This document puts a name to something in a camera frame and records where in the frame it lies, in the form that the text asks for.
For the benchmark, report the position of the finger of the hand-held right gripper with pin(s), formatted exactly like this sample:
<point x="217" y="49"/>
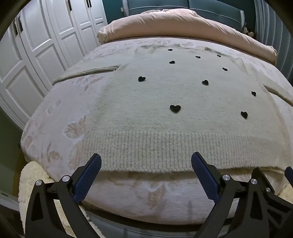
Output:
<point x="280" y="206"/>
<point x="289" y="174"/>

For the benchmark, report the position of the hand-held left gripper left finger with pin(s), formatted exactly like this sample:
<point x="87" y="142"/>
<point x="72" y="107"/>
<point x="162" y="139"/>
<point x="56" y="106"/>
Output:
<point x="90" y="174"/>

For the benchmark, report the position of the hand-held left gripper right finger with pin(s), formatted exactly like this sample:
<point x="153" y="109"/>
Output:
<point x="202" y="174"/>

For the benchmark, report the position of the cream sweater with black hearts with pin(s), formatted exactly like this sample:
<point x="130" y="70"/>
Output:
<point x="148" y="128"/>

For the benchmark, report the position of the white fluffy rug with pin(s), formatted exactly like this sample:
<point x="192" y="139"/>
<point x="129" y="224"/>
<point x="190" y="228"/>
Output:
<point x="29" y="178"/>

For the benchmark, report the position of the floral pink blanket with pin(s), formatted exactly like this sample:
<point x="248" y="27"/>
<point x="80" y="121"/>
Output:
<point x="57" y="119"/>

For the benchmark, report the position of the white panelled wardrobe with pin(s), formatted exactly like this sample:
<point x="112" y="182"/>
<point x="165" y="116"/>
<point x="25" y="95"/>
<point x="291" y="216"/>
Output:
<point x="45" y="45"/>

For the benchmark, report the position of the striped grey curtain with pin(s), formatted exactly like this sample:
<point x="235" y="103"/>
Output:
<point x="274" y="29"/>

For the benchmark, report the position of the small plush toy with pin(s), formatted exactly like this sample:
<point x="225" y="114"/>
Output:
<point x="249" y="32"/>

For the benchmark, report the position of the pink duvet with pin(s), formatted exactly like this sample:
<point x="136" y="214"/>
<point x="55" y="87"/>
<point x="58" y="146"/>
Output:
<point x="183" y="25"/>

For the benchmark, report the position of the teal padded headboard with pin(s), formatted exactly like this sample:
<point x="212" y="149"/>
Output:
<point x="215" y="13"/>

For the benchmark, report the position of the grey bed frame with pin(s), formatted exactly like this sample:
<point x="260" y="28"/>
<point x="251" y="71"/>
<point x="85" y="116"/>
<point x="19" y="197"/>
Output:
<point x="137" y="228"/>

